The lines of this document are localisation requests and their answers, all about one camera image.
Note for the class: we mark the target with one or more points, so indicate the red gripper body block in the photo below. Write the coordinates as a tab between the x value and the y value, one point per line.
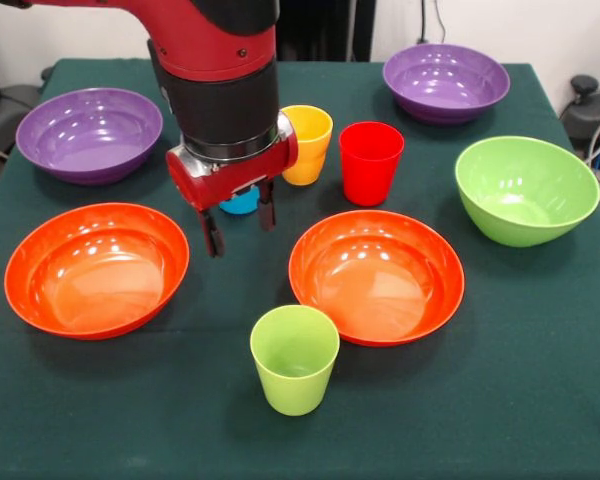
230	180

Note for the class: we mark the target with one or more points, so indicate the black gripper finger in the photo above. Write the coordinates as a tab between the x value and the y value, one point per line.
215	242
267	212

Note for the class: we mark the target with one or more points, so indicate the orange plastic bowl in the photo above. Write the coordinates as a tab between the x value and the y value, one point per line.
375	290
95	280

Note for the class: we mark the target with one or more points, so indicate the green plastic cup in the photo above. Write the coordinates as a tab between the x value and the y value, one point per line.
295	390

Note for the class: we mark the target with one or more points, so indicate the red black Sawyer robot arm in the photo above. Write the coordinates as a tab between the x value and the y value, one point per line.
205	50

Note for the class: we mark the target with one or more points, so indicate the blue plastic cup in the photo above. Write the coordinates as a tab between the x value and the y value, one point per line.
237	205

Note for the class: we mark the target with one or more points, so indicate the yellow plastic cup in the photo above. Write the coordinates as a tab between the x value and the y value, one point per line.
310	150

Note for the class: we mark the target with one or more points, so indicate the red plastic cup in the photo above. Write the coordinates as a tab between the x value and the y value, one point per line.
370	165

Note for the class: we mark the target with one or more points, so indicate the purple plastic bowl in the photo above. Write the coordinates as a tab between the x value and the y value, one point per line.
90	140
445	85

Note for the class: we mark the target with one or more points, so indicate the dark green tablecloth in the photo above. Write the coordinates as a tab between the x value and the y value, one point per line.
180	400

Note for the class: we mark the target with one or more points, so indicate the green plastic bowl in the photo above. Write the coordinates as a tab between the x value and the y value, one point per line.
525	200

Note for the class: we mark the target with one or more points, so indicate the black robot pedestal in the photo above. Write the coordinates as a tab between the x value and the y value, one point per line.
320	30

